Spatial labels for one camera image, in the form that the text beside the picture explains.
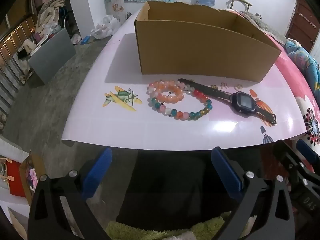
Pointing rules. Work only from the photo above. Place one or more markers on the small open cardboard box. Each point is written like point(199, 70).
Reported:
point(37, 165)

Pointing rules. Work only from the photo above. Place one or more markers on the green fluffy mat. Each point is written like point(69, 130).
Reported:
point(140, 230)

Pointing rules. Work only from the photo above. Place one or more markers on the white plastic bag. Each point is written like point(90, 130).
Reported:
point(105, 27)

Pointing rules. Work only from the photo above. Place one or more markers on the grey storage box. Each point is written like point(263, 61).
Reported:
point(52, 55)

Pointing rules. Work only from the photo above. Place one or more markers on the brown door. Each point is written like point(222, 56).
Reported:
point(302, 22)

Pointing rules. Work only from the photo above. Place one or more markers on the pile of clothes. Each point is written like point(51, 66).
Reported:
point(47, 12)

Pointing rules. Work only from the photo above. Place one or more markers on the pink floral blanket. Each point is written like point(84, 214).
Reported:
point(295, 80)

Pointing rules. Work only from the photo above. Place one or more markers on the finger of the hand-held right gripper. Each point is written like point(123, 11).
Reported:
point(306, 149)
point(287, 160)

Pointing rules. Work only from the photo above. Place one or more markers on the blue patterned blanket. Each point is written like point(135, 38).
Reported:
point(307, 65)

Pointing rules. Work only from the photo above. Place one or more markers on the grey fuzzy blanket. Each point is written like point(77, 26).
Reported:
point(262, 25)

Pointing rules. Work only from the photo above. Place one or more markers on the brown cardboard box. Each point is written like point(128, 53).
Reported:
point(200, 50)

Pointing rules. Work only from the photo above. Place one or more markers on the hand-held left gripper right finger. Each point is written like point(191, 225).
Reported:
point(226, 175)

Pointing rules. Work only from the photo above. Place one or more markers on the black smartwatch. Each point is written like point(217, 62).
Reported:
point(241, 102)

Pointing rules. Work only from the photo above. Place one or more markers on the red box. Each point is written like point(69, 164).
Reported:
point(16, 180)

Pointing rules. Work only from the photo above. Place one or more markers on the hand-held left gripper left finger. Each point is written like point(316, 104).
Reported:
point(97, 172)

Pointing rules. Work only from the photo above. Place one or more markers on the metal folding gate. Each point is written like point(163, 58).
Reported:
point(12, 55)

